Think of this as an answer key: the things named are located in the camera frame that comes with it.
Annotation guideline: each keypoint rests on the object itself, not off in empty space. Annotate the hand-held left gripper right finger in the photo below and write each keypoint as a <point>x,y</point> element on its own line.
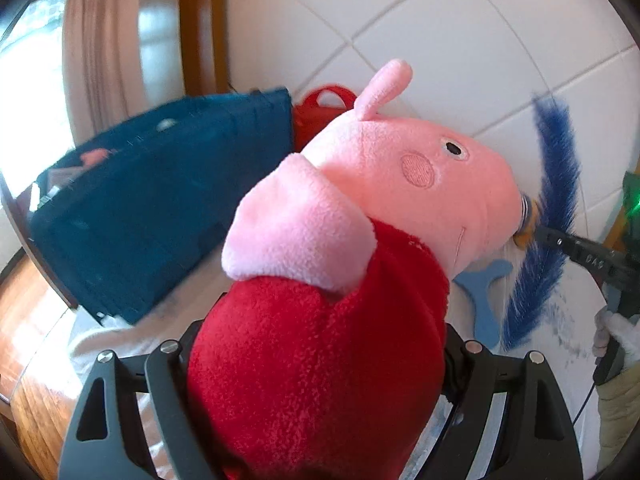
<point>495,385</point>

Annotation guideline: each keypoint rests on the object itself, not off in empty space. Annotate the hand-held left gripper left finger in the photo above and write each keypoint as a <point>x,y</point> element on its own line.
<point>160,395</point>

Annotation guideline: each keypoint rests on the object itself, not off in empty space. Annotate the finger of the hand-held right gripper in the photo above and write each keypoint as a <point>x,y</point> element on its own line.
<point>575,250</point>

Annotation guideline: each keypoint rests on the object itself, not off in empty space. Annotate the blue feather wand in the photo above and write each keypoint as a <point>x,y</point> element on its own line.
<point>555,170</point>

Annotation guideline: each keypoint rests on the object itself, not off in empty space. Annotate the blue plastic crate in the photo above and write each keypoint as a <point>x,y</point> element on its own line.
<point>150,210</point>

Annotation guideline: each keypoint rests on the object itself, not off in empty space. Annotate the red dress pig plush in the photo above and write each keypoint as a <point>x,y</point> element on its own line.
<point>350,260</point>

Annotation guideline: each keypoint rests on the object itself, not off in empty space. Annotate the desktop with floral cloth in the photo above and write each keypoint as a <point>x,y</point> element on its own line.
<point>560,320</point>

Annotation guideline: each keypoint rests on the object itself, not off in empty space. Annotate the person's right hand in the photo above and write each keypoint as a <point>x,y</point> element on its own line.
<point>630,335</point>

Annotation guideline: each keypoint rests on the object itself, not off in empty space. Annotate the blue plastic shoehorn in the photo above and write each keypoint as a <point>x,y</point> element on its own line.
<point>487,305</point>

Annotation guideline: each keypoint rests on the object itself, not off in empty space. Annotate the red carry case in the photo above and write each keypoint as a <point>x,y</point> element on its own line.
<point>312,120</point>

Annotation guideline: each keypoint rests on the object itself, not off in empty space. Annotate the window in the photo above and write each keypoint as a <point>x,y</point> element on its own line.
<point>30,110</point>

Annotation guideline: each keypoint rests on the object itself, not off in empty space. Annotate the white curtain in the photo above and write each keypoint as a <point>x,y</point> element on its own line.
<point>100,60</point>

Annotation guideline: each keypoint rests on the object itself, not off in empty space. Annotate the wooden pillar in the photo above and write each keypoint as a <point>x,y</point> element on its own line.
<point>200,25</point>

